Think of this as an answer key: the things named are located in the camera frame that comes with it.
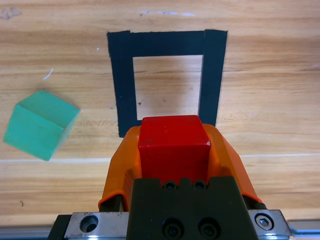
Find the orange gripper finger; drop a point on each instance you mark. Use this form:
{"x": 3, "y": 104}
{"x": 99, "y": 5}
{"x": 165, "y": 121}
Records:
{"x": 225, "y": 160}
{"x": 120, "y": 162}

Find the red wooden cube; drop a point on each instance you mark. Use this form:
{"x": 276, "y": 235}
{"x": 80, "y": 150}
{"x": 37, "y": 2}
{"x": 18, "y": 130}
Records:
{"x": 172, "y": 150}

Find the green wooden cube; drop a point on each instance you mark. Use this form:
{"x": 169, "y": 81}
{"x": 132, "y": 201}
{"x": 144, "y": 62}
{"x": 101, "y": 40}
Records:
{"x": 40, "y": 125}

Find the black tape square outline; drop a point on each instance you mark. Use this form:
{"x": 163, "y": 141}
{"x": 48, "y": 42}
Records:
{"x": 120, "y": 75}

